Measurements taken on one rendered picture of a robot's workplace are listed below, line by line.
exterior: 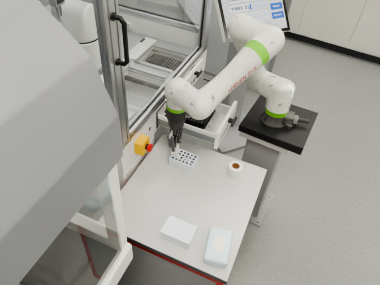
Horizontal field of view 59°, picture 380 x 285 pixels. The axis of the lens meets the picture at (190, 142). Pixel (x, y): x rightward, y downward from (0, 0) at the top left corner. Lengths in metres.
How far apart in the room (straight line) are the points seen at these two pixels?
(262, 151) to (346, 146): 1.39
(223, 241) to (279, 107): 0.79
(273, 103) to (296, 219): 1.02
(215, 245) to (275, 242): 1.07
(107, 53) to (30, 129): 0.61
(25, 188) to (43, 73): 0.21
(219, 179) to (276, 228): 0.93
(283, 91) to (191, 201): 0.72
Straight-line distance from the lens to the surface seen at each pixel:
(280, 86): 1.79
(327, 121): 3.44
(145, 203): 1.53
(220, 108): 1.85
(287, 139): 1.85
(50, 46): 0.71
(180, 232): 1.39
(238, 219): 1.51
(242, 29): 1.54
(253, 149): 2.00
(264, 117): 1.91
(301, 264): 2.39
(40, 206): 0.67
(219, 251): 1.37
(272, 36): 1.46
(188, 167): 1.63
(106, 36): 1.15
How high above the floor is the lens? 2.01
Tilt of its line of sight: 45 degrees down
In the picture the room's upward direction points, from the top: 5 degrees clockwise
